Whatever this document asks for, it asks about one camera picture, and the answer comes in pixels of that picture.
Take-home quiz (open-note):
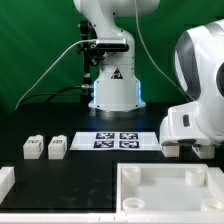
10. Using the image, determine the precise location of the white tag sheet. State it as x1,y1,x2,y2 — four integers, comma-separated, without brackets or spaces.
70,132,160,151

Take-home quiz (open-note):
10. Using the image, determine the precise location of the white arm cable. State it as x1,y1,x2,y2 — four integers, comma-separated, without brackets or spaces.
133,0,194,101

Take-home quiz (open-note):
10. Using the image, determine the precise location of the white front obstacle bar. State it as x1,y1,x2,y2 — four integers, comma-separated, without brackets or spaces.
0,212,224,224

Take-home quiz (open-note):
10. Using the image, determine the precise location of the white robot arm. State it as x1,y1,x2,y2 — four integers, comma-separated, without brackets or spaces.
73,0,224,146

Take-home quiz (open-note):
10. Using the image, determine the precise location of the black base cable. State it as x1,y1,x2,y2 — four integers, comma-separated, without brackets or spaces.
19,84,95,107

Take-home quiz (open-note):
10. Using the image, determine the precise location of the white left obstacle block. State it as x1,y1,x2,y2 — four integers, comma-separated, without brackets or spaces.
0,167,15,204

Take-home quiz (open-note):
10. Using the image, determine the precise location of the white square table top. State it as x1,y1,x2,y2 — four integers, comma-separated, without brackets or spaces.
116,163,224,213

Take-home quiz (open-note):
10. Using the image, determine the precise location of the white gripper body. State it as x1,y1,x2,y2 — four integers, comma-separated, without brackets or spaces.
159,101,224,147

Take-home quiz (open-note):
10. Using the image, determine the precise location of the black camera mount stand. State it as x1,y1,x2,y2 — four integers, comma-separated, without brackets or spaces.
77,20,106,104

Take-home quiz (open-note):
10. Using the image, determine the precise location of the grey camera cable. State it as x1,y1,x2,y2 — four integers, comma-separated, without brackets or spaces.
14,39,98,111

